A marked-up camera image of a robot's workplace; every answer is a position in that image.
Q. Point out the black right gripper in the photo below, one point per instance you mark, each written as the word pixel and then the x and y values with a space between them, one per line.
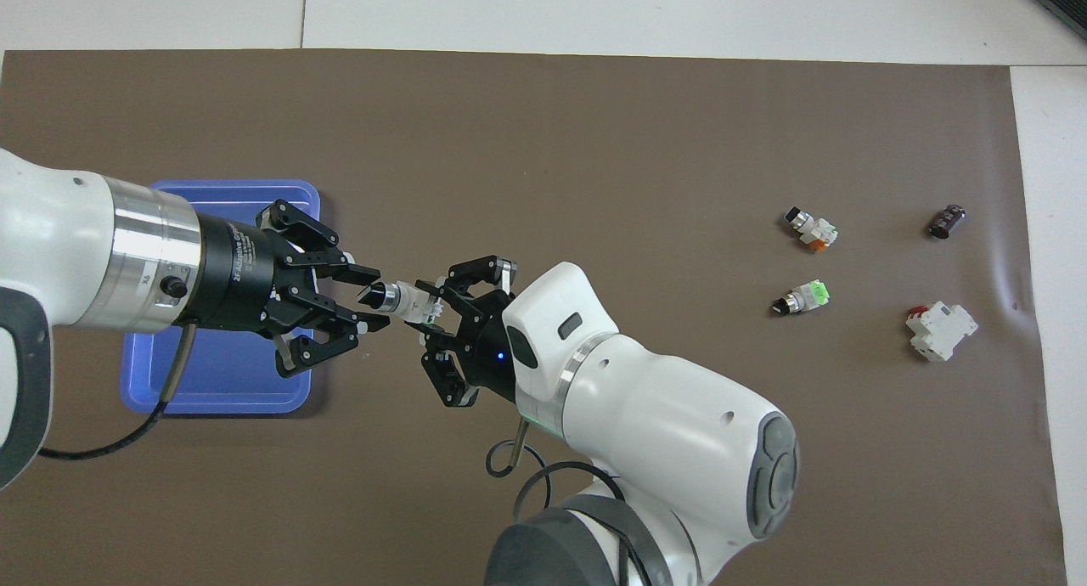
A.
pixel 492 348

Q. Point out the blue plastic tray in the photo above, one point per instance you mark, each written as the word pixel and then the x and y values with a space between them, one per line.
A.
pixel 221 382

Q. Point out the brown table mat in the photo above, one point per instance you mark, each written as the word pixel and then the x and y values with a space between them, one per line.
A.
pixel 594 144

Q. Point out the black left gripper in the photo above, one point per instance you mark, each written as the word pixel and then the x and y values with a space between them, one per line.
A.
pixel 242 276

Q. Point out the green white push-button switch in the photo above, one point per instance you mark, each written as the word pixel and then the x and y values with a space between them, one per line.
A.
pixel 802 297

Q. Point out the black terminal block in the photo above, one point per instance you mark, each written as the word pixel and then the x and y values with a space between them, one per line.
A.
pixel 948 221

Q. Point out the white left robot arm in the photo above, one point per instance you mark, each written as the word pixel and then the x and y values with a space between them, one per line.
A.
pixel 68 246

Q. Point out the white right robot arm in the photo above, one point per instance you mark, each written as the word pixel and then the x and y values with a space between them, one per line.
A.
pixel 662 416

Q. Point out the white orange selector switch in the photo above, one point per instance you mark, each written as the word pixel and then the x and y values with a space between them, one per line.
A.
pixel 403 300

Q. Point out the white red circuit breaker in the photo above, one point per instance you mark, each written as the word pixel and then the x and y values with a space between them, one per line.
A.
pixel 941 331

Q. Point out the white black switch component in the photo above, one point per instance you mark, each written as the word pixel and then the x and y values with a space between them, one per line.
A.
pixel 811 229

